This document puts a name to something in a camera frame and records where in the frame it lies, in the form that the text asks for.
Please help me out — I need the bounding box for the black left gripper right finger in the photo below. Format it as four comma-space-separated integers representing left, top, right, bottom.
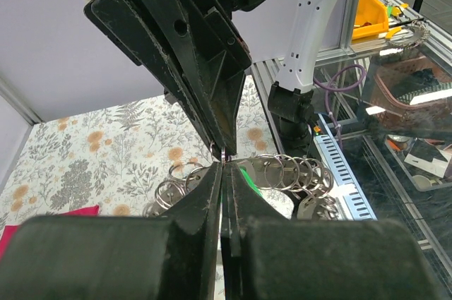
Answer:
221, 162, 442, 299

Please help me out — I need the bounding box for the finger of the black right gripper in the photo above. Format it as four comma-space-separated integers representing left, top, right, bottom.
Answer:
84, 0, 225, 154
133, 0, 251, 155

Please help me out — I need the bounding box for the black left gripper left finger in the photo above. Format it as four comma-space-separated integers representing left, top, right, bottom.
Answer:
1, 163, 222, 299

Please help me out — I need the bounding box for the grey disc with key rings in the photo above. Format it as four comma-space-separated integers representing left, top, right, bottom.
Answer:
143, 154, 340, 220

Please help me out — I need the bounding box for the green tag key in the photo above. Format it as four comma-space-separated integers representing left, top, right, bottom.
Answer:
240, 167, 262, 196

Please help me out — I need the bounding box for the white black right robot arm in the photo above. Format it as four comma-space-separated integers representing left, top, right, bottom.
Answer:
84, 0, 337, 159

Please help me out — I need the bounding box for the yellow plastic bin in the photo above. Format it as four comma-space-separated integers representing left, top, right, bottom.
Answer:
352, 0, 389, 40

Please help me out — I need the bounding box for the red folded cloth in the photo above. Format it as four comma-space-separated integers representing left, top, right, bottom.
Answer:
0, 204, 100, 260

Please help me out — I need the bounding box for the white slotted cable duct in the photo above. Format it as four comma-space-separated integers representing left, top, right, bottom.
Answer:
314, 134, 377, 221

